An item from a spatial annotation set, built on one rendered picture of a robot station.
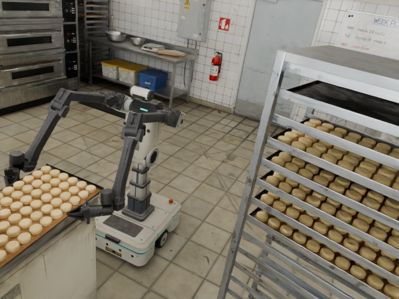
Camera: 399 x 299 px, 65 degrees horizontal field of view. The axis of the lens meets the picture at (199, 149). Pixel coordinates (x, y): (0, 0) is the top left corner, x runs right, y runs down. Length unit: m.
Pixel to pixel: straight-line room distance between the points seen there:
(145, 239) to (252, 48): 3.92
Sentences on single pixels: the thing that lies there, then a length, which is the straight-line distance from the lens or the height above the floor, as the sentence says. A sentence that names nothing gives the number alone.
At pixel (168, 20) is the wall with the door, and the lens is 6.15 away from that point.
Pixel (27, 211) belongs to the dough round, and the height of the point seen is 0.96.
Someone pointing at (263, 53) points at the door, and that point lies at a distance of 5.50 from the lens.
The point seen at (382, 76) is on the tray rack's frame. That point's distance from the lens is 0.99.
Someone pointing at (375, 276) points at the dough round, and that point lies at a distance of 1.34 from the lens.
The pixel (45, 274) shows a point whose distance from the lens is 1.76.
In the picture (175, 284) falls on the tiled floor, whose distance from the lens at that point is 2.54.
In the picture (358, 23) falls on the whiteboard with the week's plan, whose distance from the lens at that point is 5.23.
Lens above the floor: 1.96
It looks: 27 degrees down
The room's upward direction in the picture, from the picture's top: 9 degrees clockwise
